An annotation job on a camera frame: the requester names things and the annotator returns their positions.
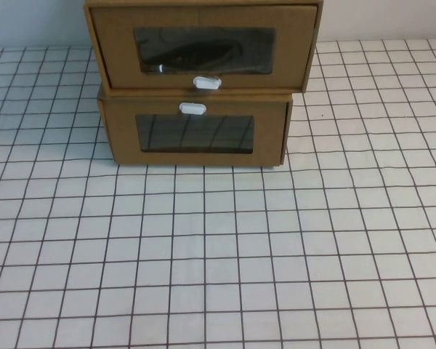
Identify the white handle with grey clip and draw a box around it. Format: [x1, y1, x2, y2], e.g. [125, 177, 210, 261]
[192, 75, 223, 92]

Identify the white grid tablecloth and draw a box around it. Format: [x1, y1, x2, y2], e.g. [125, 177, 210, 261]
[0, 38, 436, 349]

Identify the cardboard drawer with smooth window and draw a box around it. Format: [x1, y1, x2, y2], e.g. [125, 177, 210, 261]
[99, 99, 290, 167]

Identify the plain white oval handle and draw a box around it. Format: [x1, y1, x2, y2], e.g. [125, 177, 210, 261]
[178, 102, 206, 117]

